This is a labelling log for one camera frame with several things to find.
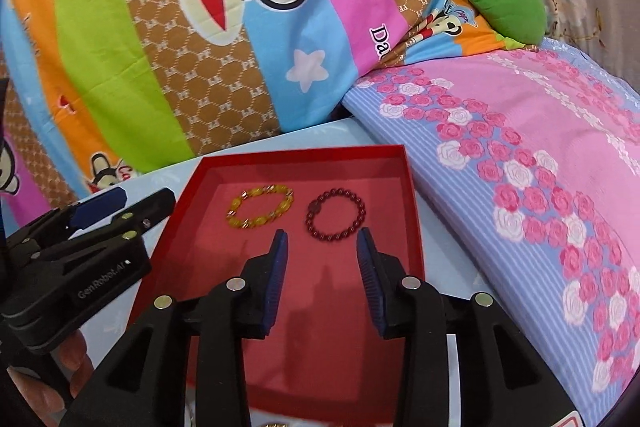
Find person's left hand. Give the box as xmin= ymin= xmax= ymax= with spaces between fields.
xmin=8 ymin=329 xmax=94 ymax=426

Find red cardboard box tray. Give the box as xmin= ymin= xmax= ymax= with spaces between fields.
xmin=132 ymin=145 xmax=424 ymax=426

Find colourful monkey cartoon quilt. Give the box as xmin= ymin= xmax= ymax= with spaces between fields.
xmin=1 ymin=0 xmax=513 ymax=227

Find translucent yellow stone bracelet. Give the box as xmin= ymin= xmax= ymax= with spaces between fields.
xmin=226 ymin=184 xmax=295 ymax=230

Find pink blue floral blanket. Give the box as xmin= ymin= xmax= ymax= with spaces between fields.
xmin=344 ymin=39 xmax=639 ymax=426

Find dark red bead bracelet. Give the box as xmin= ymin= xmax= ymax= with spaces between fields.
xmin=304 ymin=186 xmax=368 ymax=242

